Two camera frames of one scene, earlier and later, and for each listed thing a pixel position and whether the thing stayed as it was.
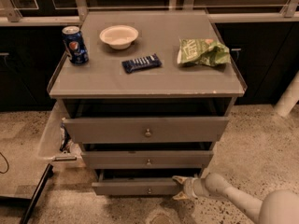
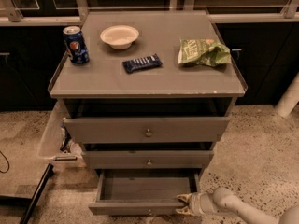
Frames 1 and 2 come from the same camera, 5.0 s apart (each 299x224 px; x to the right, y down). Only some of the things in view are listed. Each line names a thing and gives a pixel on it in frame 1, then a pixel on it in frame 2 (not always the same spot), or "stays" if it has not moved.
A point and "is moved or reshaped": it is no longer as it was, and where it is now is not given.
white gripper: x=190 y=188 → x=195 y=203
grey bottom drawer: x=135 y=186 is moved or reshaped
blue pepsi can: x=75 y=45 stays
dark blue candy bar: x=141 y=63 stays
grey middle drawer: x=148 y=160 stays
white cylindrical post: x=290 y=98 stays
